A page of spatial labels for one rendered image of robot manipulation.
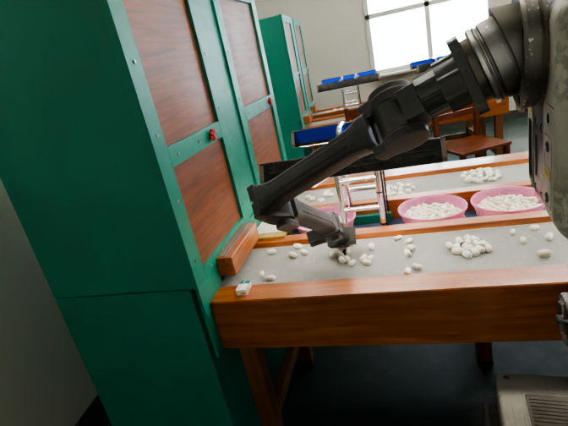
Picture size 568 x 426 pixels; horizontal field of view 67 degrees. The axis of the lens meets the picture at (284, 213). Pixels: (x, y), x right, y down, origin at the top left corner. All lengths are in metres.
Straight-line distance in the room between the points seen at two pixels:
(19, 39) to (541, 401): 1.67
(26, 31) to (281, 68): 2.98
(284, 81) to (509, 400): 3.33
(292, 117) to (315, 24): 2.51
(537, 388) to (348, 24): 5.56
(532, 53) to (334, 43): 5.80
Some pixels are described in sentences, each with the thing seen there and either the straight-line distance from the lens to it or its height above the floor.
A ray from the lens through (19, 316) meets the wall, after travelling 2.04.
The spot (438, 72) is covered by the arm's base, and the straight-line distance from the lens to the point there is 0.71.
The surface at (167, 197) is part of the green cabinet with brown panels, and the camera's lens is 1.25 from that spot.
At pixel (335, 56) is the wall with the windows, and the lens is 6.42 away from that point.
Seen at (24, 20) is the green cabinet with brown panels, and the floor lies 1.67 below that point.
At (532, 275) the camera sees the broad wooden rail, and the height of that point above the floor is 0.76.
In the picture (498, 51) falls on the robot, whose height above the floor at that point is 1.39.
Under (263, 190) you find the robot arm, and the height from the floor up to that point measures 1.19.
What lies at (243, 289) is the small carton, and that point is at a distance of 1.39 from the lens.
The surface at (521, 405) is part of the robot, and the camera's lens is 1.38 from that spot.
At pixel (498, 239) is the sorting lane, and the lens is 1.59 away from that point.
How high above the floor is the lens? 1.45
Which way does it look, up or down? 20 degrees down
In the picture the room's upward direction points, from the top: 12 degrees counter-clockwise
